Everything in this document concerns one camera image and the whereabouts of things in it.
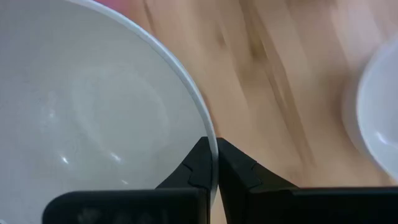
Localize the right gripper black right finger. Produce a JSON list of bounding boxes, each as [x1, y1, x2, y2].
[[216, 137, 398, 224]]

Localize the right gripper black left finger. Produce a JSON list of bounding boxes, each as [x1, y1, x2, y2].
[[42, 136, 215, 224]]

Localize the white ceramic bowl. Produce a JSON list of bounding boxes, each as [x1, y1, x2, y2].
[[0, 0, 220, 224]]

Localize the lavender bowl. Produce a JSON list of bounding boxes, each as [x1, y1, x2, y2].
[[341, 34, 398, 184]]

